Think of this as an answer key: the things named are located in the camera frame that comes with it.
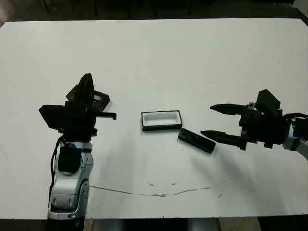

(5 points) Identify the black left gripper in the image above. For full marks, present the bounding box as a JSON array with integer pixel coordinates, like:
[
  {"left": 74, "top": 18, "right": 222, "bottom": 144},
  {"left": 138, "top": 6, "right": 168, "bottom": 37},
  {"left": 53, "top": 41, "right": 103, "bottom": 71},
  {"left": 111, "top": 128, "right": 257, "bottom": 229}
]
[{"left": 59, "top": 73, "right": 117, "bottom": 141}]

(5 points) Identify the black box base white insert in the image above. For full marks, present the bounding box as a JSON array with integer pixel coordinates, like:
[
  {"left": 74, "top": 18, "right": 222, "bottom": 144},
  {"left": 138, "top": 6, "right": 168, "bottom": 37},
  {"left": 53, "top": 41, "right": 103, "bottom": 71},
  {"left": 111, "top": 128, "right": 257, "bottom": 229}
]
[{"left": 141, "top": 110, "right": 183, "bottom": 132}]

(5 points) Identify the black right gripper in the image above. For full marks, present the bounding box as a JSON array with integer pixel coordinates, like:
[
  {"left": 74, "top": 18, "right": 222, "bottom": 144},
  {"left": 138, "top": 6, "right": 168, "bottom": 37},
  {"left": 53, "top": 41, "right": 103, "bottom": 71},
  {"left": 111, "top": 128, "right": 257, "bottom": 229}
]
[{"left": 200, "top": 103, "right": 289, "bottom": 151}]

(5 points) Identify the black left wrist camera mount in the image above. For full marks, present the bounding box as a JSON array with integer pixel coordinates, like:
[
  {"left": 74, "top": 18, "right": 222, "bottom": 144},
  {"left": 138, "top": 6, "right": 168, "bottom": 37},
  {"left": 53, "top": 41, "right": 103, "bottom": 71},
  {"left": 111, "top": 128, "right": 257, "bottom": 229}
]
[{"left": 38, "top": 104, "right": 66, "bottom": 129}]

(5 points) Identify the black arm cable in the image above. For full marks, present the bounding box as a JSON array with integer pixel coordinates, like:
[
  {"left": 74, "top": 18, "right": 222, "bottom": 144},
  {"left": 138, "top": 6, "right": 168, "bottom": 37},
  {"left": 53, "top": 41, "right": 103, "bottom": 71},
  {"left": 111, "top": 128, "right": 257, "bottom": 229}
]
[
  {"left": 281, "top": 112, "right": 308, "bottom": 121},
  {"left": 49, "top": 137, "right": 62, "bottom": 194}
]

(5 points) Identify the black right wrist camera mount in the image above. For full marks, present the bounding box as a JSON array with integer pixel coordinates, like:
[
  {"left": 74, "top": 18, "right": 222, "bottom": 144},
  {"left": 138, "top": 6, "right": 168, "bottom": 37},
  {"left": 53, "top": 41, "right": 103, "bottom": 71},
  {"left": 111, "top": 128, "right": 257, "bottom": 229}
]
[{"left": 254, "top": 89, "right": 282, "bottom": 117}]

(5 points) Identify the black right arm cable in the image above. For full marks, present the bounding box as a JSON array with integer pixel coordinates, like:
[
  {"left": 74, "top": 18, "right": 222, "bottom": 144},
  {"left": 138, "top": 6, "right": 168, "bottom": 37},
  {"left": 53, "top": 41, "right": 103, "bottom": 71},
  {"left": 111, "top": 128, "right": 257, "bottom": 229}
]
[{"left": 281, "top": 112, "right": 308, "bottom": 121}]

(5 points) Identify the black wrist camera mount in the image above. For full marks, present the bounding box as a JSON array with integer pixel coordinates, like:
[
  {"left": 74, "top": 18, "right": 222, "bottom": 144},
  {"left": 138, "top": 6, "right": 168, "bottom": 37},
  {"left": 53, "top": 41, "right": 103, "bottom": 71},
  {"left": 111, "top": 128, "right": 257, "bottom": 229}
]
[
  {"left": 38, "top": 104, "right": 66, "bottom": 129},
  {"left": 254, "top": 89, "right": 282, "bottom": 117}
]

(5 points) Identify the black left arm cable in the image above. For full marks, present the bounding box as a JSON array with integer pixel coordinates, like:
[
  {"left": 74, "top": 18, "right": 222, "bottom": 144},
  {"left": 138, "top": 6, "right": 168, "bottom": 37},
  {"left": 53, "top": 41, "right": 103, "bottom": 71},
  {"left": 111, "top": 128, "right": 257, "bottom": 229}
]
[{"left": 49, "top": 137, "right": 62, "bottom": 194}]

